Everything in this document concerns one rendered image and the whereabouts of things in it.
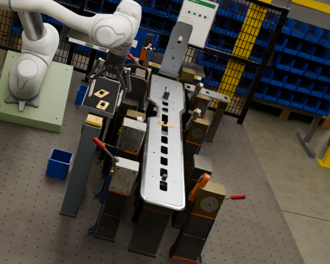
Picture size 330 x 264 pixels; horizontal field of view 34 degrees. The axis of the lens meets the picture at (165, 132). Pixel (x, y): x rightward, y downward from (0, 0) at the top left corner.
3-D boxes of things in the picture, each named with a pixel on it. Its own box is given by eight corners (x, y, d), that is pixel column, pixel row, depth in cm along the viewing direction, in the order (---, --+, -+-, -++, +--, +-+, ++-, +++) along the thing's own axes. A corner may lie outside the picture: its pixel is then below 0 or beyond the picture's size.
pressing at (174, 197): (191, 214, 205) (193, 211, 204) (135, 199, 202) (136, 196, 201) (184, 84, 329) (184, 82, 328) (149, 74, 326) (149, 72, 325)
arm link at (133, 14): (113, 31, 217) (102, 37, 205) (123, -6, 211) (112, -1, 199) (138, 41, 216) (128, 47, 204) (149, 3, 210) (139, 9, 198)
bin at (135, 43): (150, 60, 336) (156, 41, 331) (103, 44, 335) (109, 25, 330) (153, 53, 351) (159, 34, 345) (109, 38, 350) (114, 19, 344)
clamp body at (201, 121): (192, 184, 285) (214, 127, 270) (171, 178, 283) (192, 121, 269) (191, 177, 291) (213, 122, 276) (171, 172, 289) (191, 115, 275)
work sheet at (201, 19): (203, 48, 354) (219, 3, 341) (171, 38, 351) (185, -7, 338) (203, 47, 355) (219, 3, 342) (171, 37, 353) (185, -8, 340)
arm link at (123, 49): (130, 45, 208) (125, 59, 210) (134, 40, 216) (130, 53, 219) (108, 37, 208) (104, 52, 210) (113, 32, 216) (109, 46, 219)
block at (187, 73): (177, 124, 344) (195, 74, 329) (165, 121, 343) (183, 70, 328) (176, 119, 351) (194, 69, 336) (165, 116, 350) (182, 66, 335)
